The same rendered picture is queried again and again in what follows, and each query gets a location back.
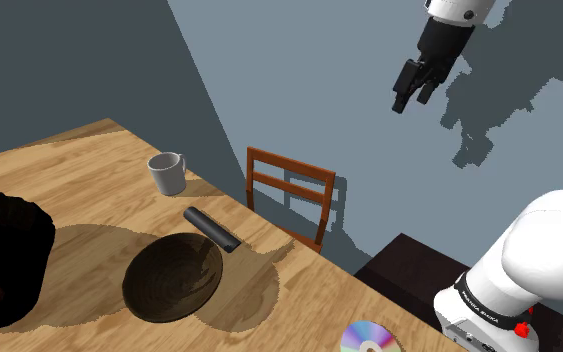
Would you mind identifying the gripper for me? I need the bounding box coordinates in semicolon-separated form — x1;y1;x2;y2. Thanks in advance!
390;16;476;115

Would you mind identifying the brown wooden chair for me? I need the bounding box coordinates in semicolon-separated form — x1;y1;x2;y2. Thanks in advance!
245;146;337;255

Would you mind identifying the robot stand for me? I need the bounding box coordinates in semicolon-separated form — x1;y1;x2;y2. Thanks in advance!
352;232;563;352

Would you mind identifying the black cylinder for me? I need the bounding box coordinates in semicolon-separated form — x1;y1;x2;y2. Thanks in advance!
182;206;243;254

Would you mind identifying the shiny compact disc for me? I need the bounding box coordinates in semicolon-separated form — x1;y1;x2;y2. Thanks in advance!
339;320;404;352

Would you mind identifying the white mug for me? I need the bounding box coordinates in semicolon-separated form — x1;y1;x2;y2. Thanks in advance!
146;151;188;197

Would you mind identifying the dark wooden bowl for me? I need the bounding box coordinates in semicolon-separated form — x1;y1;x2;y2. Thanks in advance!
121;232;225;324

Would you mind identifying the black bag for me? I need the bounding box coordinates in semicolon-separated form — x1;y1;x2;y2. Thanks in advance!
0;181;57;330

